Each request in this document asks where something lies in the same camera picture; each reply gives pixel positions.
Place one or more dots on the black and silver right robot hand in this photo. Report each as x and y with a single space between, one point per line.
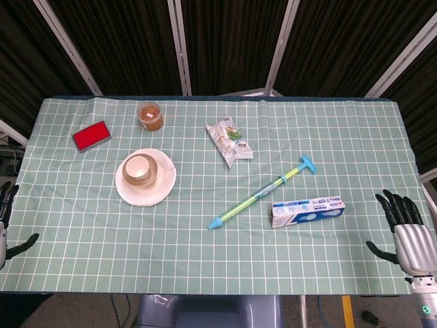
414 244

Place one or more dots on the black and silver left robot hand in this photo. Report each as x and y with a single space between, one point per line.
4 235

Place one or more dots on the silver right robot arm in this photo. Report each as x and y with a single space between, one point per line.
426 307

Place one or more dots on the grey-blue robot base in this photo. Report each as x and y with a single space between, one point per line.
211 314

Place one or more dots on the beige bowl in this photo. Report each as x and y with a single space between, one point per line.
152 171

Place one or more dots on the blue and white toothpaste box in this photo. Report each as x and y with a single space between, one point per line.
307 212

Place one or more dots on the metal table leg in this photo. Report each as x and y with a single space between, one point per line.
302 311

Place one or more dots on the red stamp pad case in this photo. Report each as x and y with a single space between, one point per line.
91 136

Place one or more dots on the white paper plate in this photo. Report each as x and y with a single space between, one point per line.
147 197

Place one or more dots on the green and blue water squirter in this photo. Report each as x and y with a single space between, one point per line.
252 198

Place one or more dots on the black fabric partition panel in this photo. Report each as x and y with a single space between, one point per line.
126 44
232 44
341 41
27 61

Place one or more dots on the clear jar of rubber bands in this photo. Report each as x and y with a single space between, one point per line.
150 116

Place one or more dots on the green checked tablecloth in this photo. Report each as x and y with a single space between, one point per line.
218 259

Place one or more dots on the crumpled white snack bag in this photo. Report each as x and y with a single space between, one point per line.
227 140

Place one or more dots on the white partition post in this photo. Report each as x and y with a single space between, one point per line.
70 51
13 135
403 59
281 51
181 51
430 177

